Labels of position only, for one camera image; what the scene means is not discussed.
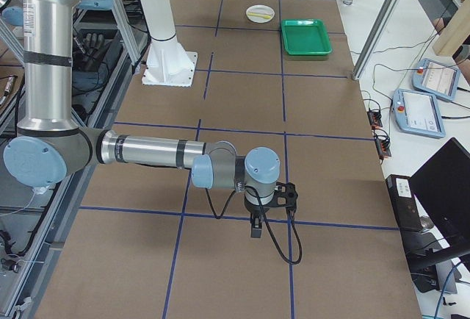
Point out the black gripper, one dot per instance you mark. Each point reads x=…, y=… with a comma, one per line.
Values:
x=252, y=208

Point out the yellow plastic spoon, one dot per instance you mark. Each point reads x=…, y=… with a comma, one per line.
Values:
x=260, y=15

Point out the white round plate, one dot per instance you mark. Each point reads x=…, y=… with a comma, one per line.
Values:
x=259, y=8

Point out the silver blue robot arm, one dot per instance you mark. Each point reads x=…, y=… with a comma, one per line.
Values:
x=50, y=145

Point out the lower orange connector module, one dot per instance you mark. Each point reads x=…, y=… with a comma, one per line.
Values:
x=382, y=143

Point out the orange connector module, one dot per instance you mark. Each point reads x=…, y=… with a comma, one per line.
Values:
x=382, y=143
x=375, y=118

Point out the black box device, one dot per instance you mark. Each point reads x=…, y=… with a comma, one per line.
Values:
x=403, y=203

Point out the upper orange connector module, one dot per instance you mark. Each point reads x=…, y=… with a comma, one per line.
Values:
x=375, y=118

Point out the black monitor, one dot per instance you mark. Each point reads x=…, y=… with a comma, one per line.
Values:
x=441, y=186

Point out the green plastic tray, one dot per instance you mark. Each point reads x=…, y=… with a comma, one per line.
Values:
x=305, y=37

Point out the near blue teach pendant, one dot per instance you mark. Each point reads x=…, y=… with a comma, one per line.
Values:
x=417, y=113

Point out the blue teach pendant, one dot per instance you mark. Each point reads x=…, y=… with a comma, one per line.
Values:
x=417, y=113
x=437, y=78

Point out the far blue teach pendant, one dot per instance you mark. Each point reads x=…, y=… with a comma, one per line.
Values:
x=437, y=78

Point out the wooden beam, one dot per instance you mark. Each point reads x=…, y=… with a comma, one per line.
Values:
x=454, y=33

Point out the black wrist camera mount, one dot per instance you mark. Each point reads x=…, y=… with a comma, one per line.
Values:
x=285, y=196

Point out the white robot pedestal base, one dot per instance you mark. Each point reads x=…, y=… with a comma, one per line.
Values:
x=167, y=64

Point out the aluminium side rail frame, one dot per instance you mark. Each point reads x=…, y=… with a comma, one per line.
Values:
x=38, y=224

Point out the aluminium frame post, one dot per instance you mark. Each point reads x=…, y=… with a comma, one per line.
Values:
x=378, y=27

